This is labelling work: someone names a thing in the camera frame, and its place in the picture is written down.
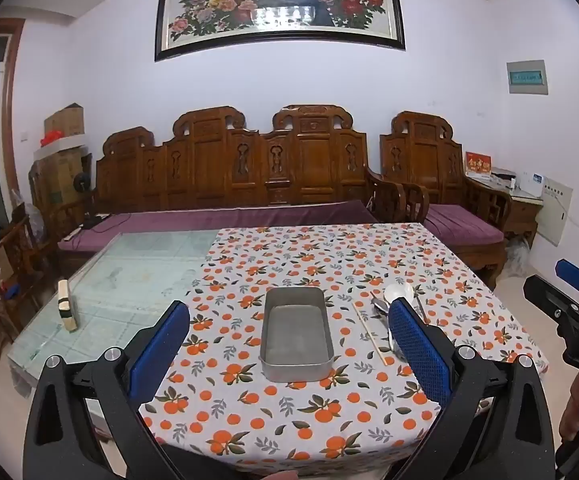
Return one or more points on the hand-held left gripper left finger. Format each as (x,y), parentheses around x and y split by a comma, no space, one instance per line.
(167,340)

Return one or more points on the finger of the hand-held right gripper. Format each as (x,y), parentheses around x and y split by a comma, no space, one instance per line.
(577,276)
(549,297)

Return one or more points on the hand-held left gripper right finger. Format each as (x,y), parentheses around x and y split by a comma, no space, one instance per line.
(417,345)

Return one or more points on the light wooden chopstick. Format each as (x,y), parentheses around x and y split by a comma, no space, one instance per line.
(369,332)

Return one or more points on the small metal spoon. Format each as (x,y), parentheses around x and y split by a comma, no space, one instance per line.
(380,306)

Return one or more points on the white ceramic spoon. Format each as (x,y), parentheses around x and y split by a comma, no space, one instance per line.
(400,292)

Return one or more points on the rectangular metal tray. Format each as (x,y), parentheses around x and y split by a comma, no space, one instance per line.
(297,335)

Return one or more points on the clear plastic bag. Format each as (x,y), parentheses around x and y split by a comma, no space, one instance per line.
(518,257)

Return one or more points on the white electrical panel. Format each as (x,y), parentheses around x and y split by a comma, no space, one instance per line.
(555,212)

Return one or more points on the wooden side table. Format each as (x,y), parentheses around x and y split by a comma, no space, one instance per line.
(524,210)

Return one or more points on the white box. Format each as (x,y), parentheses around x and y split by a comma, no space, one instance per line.
(533,183)

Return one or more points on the cream block with black band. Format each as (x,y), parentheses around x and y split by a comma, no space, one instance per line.
(68,307)

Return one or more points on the purple armchair cushion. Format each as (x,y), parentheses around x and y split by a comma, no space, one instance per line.
(462,222)

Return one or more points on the white printer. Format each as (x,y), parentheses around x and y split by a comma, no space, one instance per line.
(503,177)

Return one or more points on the orange print tablecloth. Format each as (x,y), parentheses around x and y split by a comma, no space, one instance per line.
(279,260)

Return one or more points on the red desk calendar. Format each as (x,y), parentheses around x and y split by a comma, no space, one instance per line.
(478,165)

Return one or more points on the wooden chair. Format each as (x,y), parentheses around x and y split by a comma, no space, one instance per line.
(14,270)

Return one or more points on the carved wooden armchair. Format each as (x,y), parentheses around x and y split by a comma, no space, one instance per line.
(434,165)

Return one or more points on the black fan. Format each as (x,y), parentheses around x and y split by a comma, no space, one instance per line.
(82,182)

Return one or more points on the large cardboard box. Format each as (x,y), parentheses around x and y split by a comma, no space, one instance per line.
(59,180)

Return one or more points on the carved wooden sofa bench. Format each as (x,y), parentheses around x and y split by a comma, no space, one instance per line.
(249,165)

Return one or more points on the red plastic item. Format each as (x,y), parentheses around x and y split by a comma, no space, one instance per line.
(51,138)

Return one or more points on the small cardboard box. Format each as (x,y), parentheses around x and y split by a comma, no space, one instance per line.
(65,120)

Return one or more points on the framed peacock flower painting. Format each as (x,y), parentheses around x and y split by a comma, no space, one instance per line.
(279,5)

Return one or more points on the grey wall panel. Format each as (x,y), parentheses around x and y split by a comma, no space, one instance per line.
(527,76)

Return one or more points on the wooden door frame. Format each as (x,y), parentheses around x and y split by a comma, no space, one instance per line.
(11,110)

